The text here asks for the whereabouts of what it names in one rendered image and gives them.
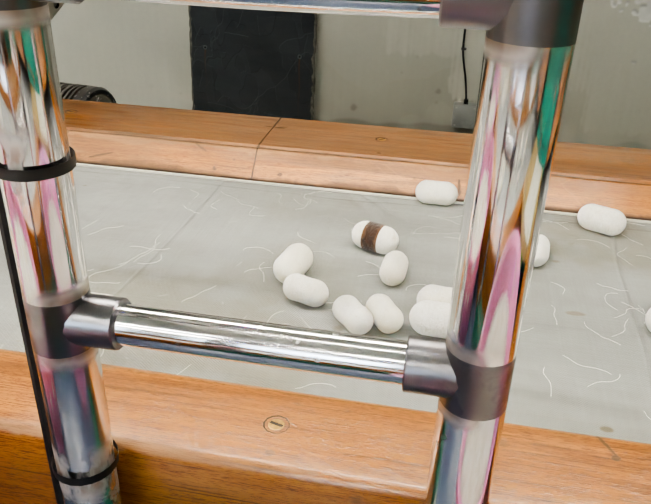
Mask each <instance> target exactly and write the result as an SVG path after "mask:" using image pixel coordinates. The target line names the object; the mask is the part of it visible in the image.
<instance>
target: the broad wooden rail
mask: <svg viewBox="0 0 651 504"><path fill-rule="evenodd" d="M62 101H63V108H64V115H65V121H66V128H67V135H68V142H69V146H71V147H72V148H73V149H74V150H75V154H76V161H77V163H82V164H92V165H102V166H112V167H122V168H132V169H142V170H152V171H161V172H171V173H181V174H191V175H201V176H211V177H221V178H231V179H241V180H251V181H261V182H270V183H280V184H290V185H300V186H310V187H320V188H330V189H340V190H350V191H360V192H369V193H379V194H389V195H399V196H409V197H416V194H415V190H416V187H417V185H418V184H419V183H420V182H421V181H424V180H433V181H442V182H450V183H452V184H453V185H455V187H456V188H457V191H458V196H457V199H456V201H459V202H464V197H465V190H466V182H467V174H468V167H469V159H470V151H471V144H472V136H473V134H465V133H454V132H442V131H431V130H419V129H407V128H396V127H384V126H373V125H361V124H349V123H338V122H326V121H315V120H303V119H291V118H280V117H268V116H257V115H245V114H234V113H222V112H210V111H199V110H187V109H176V108H164V107H152V106H141V105H129V104H118V103H106V102H94V101H83V100H71V99H62ZM587 204H597V205H601V206H605V207H609V208H613V209H617V210H619V211H621V212H622V213H623V214H624V215H625V217H626V218H627V219H637V220H647V221H651V149H639V148H628V147H616V146H604V145H593V144H581V143H570V142H558V141H557V146H556V151H555V156H554V161H553V167H552V172H551V177H550V183H549V188H548V193H547V198H546V204H545V209H544V210H548V211H558V212H568V213H577V214H578V212H579V210H580V209H581V208H582V207H583V206H585V205H587Z"/></svg>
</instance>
